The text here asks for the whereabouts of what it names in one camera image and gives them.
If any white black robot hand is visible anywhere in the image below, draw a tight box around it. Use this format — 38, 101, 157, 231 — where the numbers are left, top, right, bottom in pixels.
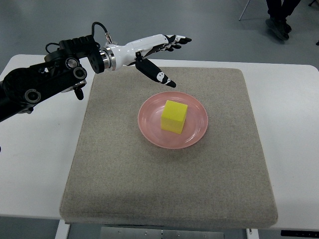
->
105, 34, 192, 88

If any yellow cube block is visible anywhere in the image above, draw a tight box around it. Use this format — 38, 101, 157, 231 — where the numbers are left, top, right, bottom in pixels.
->
160, 100, 188, 134

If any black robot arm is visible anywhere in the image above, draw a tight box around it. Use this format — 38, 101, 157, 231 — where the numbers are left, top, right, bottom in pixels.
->
0, 35, 112, 121

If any pink plate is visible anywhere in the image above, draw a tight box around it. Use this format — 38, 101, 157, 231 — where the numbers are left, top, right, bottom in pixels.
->
138, 92, 208, 149

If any beige fabric mat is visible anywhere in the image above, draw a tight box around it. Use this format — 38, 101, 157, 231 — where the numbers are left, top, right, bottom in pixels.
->
60, 67, 278, 230

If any metal chair leg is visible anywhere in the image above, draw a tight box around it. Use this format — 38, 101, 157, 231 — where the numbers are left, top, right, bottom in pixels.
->
238, 0, 251, 21

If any grey metal table crossbar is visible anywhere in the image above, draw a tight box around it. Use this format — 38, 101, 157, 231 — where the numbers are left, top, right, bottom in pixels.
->
100, 227, 225, 239

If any white table leg left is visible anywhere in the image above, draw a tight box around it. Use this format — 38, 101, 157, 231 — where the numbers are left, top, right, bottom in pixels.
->
55, 220, 70, 239

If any white table leg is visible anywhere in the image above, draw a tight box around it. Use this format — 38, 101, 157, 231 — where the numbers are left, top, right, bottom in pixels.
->
246, 229, 259, 239
55, 220, 70, 239

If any white table leg right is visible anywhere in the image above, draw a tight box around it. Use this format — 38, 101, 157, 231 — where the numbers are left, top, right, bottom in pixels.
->
246, 229, 259, 239

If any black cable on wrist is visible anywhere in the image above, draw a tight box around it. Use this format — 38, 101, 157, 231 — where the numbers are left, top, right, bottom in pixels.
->
91, 21, 113, 45

